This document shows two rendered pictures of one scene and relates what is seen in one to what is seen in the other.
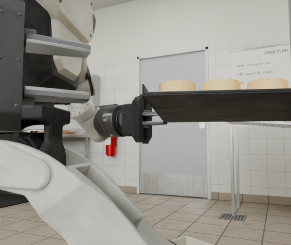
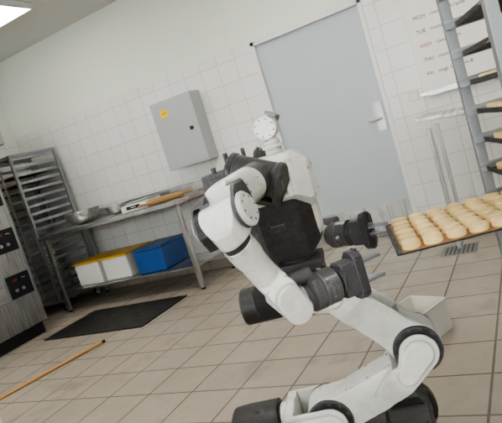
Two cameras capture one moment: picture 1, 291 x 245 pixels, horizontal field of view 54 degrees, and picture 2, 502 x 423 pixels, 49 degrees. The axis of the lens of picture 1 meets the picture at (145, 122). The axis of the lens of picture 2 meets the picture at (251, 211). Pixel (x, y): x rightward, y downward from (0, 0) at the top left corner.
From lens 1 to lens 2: 1.16 m
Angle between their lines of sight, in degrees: 12
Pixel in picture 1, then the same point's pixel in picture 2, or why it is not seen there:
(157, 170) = (332, 210)
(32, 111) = (316, 263)
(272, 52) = not seen: outside the picture
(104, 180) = not seen: hidden behind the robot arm
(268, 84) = (455, 233)
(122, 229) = (391, 315)
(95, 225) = (374, 317)
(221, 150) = (420, 155)
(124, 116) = (352, 232)
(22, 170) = not seen: hidden behind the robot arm
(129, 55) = (236, 43)
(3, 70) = (363, 279)
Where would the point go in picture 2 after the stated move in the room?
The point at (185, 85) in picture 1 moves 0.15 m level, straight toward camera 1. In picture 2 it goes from (415, 243) to (424, 258)
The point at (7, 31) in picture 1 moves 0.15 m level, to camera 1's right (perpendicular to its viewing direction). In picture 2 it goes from (359, 266) to (421, 248)
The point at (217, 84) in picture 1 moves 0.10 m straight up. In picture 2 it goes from (431, 239) to (421, 202)
